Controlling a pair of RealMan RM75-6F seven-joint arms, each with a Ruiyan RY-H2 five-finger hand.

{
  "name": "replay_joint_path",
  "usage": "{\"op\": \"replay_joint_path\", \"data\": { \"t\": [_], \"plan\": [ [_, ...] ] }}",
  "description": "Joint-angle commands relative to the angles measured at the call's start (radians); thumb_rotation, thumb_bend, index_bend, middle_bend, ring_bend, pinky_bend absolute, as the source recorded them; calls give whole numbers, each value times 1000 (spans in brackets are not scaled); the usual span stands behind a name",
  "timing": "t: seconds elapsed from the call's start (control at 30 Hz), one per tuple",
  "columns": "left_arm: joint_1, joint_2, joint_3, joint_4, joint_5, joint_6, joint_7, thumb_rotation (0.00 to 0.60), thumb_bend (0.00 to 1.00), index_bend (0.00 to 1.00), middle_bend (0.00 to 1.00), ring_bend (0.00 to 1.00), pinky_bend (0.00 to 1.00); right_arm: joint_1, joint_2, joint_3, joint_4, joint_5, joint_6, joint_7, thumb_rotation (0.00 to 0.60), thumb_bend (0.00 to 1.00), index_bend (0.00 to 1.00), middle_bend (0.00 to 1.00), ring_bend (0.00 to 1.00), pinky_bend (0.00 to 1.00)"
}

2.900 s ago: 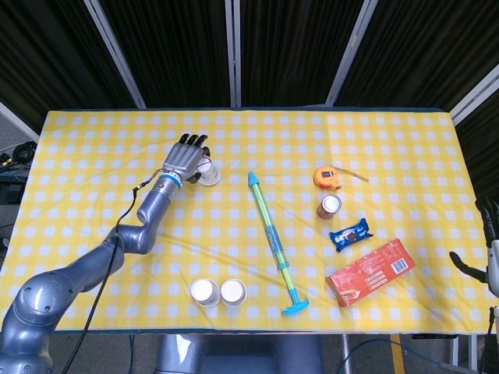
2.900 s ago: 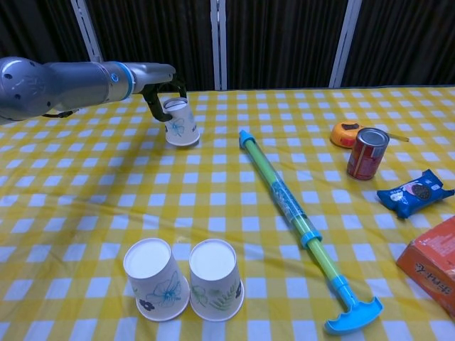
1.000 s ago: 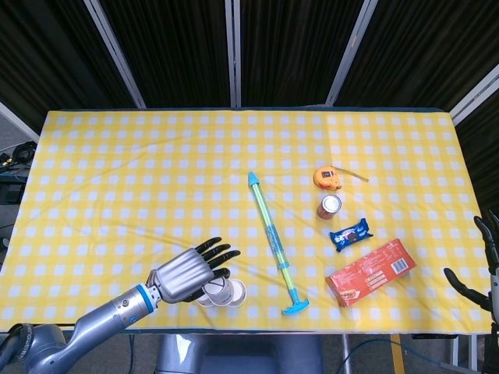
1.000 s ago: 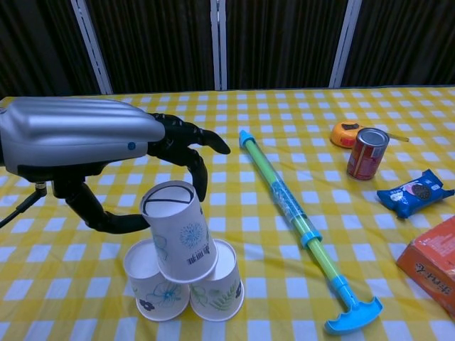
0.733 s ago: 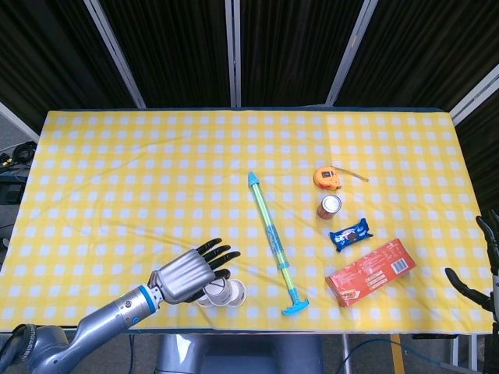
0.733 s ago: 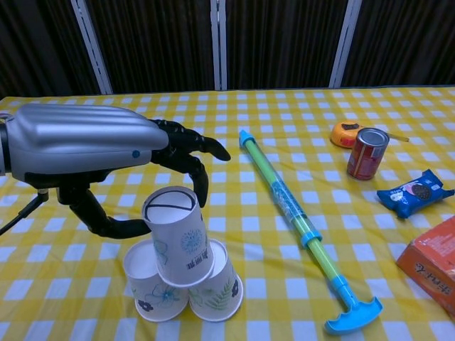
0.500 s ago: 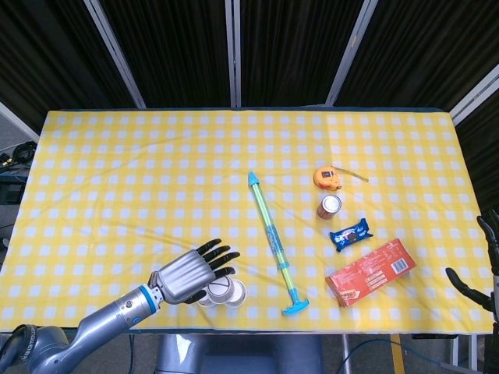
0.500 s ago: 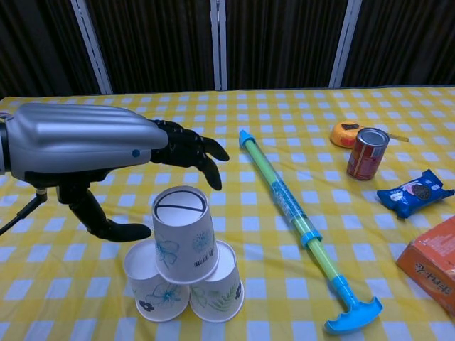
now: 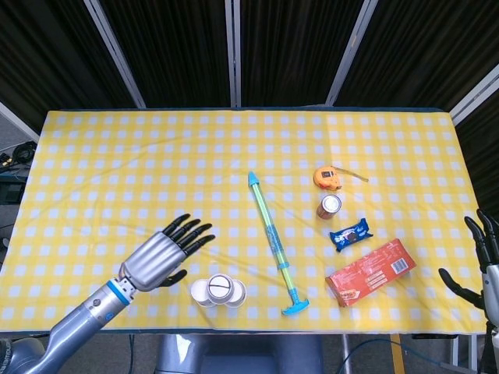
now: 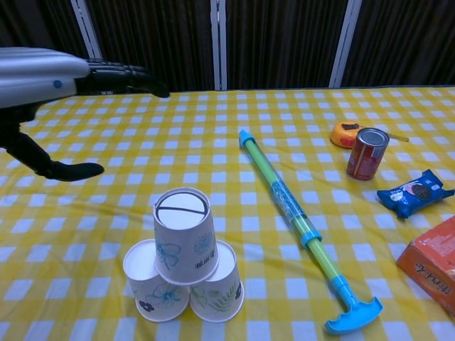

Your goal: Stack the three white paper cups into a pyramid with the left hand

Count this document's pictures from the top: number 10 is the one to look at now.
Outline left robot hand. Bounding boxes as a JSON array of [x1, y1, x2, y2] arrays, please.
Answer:
[[0, 47, 171, 183]]

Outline white paper cup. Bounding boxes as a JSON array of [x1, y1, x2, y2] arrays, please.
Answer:
[[152, 187, 220, 286], [189, 240, 245, 323], [122, 239, 191, 323]]

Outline yellow white checkered tablecloth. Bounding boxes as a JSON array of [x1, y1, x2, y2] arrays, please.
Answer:
[[0, 85, 455, 341]]

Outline green blue water pump toy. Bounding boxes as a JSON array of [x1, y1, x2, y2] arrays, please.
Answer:
[[237, 129, 385, 336]]

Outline white paper cup, green leaves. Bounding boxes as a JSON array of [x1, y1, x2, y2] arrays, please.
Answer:
[[189, 240, 245, 323]]

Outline orange tape measure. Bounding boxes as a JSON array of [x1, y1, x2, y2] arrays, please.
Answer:
[[329, 120, 410, 147]]

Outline red drink can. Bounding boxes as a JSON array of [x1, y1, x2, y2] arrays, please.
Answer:
[[346, 127, 390, 181]]

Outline blue cookie packet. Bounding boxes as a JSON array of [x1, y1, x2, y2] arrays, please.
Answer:
[[376, 168, 455, 219]]

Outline orange biscuit box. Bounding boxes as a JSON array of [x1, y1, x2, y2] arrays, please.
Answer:
[[396, 215, 455, 320]]

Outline white partition post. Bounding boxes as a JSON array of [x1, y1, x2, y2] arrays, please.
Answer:
[[328, 0, 363, 89], [70, 0, 114, 95], [210, 0, 228, 91]]

